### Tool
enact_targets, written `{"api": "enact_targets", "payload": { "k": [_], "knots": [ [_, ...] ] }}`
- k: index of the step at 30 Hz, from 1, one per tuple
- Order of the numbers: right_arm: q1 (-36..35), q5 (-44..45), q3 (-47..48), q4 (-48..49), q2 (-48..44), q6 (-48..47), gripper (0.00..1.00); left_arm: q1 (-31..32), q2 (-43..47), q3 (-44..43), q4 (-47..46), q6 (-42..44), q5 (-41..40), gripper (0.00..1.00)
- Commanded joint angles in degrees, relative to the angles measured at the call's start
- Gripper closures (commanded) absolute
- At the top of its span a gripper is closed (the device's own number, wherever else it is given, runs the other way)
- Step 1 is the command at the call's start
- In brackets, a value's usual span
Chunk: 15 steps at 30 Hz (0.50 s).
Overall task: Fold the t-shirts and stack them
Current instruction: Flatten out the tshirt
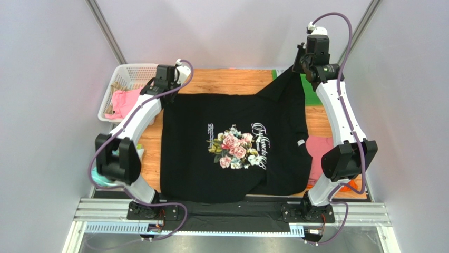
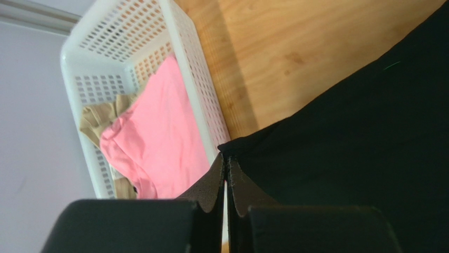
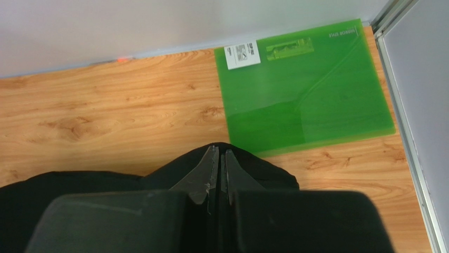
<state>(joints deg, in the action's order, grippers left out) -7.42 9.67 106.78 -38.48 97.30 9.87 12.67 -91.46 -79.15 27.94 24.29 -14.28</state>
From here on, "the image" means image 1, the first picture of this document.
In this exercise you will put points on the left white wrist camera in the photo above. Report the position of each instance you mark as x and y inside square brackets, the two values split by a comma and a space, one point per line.
[184, 72]

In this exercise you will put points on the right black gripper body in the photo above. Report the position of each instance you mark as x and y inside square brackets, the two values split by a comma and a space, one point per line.
[299, 60]

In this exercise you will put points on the green cutting mat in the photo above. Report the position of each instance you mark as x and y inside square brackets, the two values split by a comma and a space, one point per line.
[311, 98]

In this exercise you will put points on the folded orange t shirt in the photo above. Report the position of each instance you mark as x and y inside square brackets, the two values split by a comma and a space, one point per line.
[353, 186]

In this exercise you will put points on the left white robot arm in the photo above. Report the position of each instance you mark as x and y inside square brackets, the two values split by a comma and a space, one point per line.
[129, 131]

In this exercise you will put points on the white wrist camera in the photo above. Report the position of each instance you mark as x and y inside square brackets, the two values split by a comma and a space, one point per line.
[313, 29]
[184, 72]

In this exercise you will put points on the green snack bowl package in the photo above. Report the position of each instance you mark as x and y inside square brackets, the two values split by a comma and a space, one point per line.
[120, 167]

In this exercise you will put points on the light pink shirt in basket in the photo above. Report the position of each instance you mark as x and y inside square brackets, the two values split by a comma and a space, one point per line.
[123, 102]

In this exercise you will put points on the folded pink t shirt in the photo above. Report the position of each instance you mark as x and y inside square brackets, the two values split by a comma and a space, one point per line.
[317, 147]

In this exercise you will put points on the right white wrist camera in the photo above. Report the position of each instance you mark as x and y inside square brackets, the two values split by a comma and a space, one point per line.
[313, 29]

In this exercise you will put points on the white plastic basket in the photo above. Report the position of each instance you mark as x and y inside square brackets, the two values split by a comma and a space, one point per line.
[133, 76]

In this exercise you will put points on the beige cloth in basket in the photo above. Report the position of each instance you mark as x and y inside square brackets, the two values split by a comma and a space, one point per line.
[116, 86]

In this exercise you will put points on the black floral t shirt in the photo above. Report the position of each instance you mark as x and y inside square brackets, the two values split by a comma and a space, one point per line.
[218, 148]

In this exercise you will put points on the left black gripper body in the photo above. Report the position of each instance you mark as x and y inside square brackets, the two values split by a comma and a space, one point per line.
[174, 85]

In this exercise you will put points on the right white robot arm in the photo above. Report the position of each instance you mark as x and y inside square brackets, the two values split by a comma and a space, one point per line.
[352, 152]

